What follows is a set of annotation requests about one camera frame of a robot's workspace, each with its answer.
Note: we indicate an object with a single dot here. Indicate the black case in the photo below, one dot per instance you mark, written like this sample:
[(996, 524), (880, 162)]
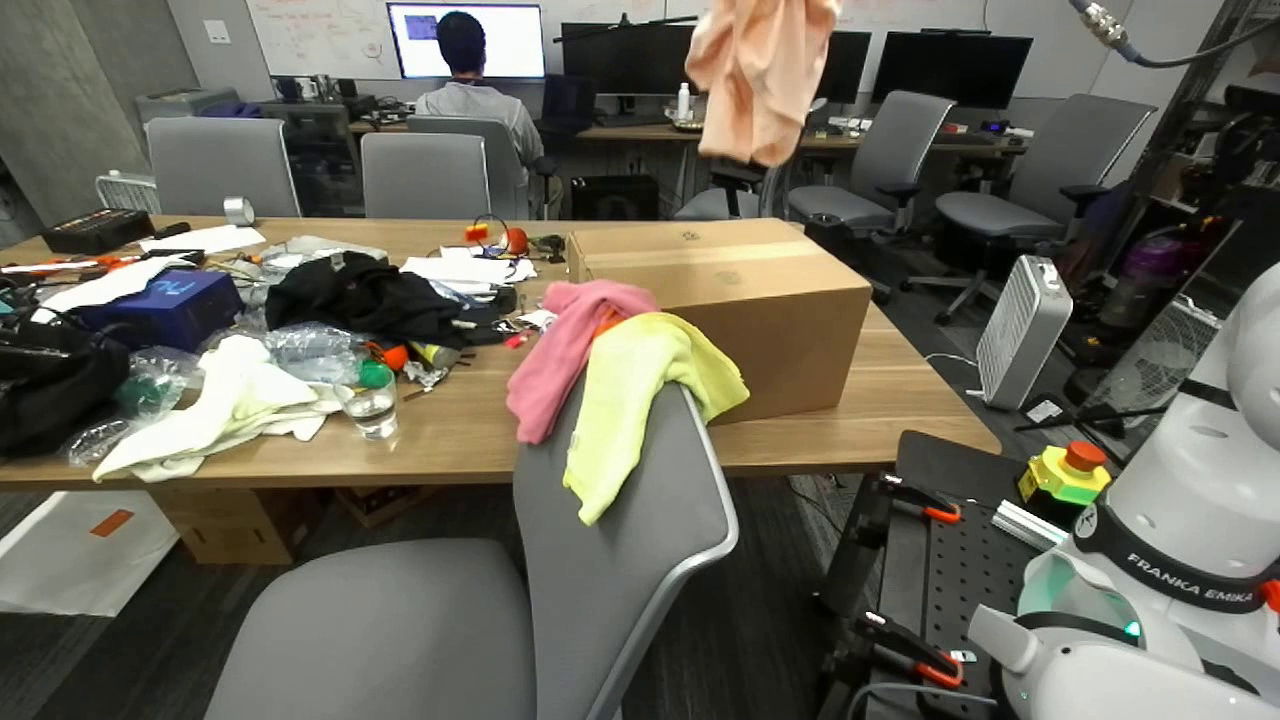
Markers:
[(99, 231)]

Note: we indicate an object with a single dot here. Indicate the wall whiteboard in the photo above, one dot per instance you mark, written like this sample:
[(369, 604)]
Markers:
[(323, 33)]

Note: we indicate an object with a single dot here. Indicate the clear plastic bag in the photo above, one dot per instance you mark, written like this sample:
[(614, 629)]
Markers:
[(153, 380), (323, 358)]

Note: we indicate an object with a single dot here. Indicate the black bag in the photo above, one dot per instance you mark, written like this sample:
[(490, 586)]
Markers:
[(55, 386)]

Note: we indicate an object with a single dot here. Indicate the lit computer monitor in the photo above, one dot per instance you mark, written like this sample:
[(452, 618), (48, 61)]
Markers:
[(515, 39)]

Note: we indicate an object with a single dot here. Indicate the dark computer monitor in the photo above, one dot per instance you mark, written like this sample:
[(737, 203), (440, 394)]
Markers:
[(620, 56), (849, 66), (952, 66)]

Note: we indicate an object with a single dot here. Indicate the pink shirt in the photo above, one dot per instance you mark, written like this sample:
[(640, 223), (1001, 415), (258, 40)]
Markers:
[(566, 355)]

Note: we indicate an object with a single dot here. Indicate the grey office chair silver frame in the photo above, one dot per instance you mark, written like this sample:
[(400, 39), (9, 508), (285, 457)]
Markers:
[(601, 573)]

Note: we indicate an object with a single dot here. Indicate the seated person grey shirt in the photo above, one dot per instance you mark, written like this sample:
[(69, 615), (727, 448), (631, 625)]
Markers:
[(473, 113)]

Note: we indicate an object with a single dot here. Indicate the black clothing pile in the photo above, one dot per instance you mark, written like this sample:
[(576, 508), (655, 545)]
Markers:
[(362, 299)]

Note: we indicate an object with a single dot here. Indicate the small orange toy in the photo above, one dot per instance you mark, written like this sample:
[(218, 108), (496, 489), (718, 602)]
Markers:
[(476, 234)]

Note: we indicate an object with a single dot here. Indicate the peach shirt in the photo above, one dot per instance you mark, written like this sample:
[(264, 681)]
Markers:
[(762, 80)]

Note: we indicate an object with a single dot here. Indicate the white paper sheets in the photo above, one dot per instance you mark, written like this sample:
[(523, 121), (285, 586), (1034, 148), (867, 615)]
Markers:
[(202, 242), (106, 287)]

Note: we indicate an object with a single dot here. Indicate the black office chair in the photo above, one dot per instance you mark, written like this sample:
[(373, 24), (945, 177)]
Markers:
[(727, 187)]

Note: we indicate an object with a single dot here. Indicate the dark blue box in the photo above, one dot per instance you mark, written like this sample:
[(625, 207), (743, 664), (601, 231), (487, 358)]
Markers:
[(164, 307)]

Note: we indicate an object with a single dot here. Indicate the white cloth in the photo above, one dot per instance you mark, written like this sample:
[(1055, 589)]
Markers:
[(220, 406)]

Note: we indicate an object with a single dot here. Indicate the yellow red emergency stop button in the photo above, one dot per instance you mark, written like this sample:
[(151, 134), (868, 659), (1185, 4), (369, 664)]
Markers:
[(1065, 472)]

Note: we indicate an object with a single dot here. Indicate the white space heater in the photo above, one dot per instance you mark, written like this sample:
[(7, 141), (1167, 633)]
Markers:
[(1026, 335)]

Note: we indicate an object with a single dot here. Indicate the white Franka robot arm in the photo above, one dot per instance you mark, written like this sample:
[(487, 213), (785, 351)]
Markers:
[(1185, 533)]

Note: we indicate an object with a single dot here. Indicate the large cardboard box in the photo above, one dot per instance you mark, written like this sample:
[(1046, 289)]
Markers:
[(774, 302)]

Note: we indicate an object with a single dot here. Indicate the small cardboard box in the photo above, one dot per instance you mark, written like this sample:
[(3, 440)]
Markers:
[(220, 521)]

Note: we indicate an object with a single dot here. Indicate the yellow-green towel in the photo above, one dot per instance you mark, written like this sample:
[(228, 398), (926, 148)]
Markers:
[(640, 386)]

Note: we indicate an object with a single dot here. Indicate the small dark green toy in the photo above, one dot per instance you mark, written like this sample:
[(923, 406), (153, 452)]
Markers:
[(549, 249)]

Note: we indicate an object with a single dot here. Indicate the white bottle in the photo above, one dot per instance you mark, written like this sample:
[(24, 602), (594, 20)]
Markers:
[(683, 105)]

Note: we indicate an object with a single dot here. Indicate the white panel orange tag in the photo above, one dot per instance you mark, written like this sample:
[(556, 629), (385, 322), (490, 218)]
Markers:
[(81, 555)]

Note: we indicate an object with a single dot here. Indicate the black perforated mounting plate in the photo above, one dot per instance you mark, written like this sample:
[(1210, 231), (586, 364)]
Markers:
[(932, 573)]

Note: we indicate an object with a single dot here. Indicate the black equipment rack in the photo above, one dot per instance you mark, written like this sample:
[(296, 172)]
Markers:
[(1153, 307)]

